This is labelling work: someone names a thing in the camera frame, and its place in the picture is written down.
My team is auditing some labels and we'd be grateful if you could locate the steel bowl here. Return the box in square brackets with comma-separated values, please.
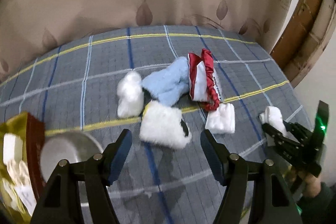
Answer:
[39, 130, 104, 208]

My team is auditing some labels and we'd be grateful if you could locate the brown wooden door frame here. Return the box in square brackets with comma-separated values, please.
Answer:
[270, 0, 335, 87]

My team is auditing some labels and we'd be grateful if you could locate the person's right hand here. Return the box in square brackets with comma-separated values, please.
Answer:
[298, 171, 321, 198]

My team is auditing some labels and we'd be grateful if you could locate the white fluffy plush sock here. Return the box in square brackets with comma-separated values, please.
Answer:
[117, 71, 144, 119]

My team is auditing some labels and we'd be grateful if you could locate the small folded white towel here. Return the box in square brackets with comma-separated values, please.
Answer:
[205, 103, 235, 134]

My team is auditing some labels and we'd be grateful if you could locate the light blue fluffy towel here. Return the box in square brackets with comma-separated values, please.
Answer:
[142, 57, 189, 106]

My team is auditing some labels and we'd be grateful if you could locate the red gold gift box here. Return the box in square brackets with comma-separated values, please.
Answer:
[1, 111, 45, 223]

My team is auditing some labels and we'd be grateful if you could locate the red white satin eye mask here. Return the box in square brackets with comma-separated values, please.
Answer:
[188, 48, 222, 111]

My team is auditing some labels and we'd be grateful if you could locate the white fluffy plush slipper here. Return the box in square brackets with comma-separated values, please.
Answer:
[139, 101, 192, 149]

